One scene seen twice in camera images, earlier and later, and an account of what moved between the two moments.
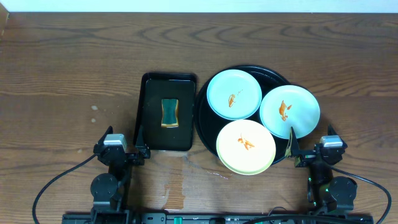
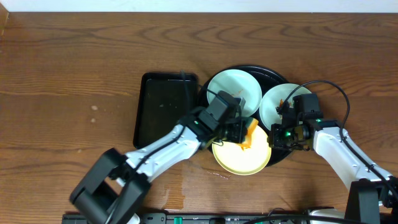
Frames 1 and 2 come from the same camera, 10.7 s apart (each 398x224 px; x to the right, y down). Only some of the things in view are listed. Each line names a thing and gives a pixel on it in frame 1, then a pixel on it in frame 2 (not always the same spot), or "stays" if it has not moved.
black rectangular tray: (154, 87) stays
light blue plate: (234, 94) stays
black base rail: (217, 218) stays
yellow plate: (245, 147) stays
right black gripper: (293, 149) -> (275, 139)
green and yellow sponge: (170, 118) -> (250, 123)
